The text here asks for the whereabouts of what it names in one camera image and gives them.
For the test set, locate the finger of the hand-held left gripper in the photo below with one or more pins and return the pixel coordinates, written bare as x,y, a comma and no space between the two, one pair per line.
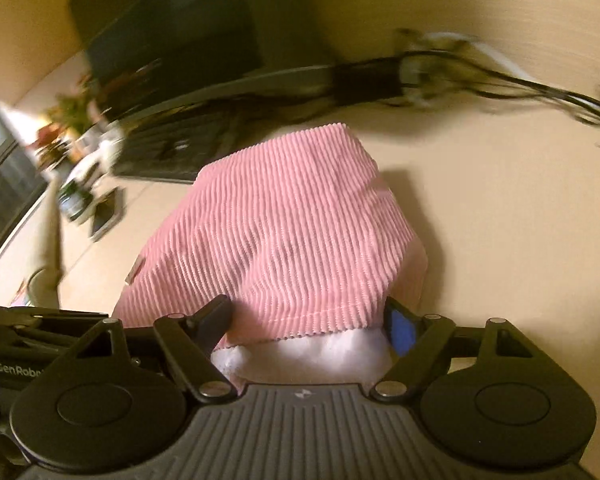
40,327

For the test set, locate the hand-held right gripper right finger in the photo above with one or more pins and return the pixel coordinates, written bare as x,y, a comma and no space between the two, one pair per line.
404,332

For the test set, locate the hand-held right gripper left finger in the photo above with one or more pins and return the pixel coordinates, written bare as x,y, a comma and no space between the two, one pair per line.
215,317

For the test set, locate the pink ribbed garment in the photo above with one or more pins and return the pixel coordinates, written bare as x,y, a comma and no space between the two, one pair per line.
290,240

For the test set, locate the dark smartphone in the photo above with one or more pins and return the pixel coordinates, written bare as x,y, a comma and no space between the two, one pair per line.
106,215

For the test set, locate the green bottle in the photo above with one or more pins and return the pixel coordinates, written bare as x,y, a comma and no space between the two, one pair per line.
72,200

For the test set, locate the black keyboard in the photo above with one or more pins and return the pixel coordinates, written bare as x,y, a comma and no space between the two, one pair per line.
175,145

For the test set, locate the white cup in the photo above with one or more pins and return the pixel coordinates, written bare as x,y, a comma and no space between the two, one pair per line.
102,152

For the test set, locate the potted flowers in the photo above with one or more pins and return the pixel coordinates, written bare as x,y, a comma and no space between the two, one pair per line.
72,120

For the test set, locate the black power adapter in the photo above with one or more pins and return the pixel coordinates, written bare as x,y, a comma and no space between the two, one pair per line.
367,82

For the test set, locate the dark computer monitor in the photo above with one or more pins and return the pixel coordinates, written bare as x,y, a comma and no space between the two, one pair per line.
165,15

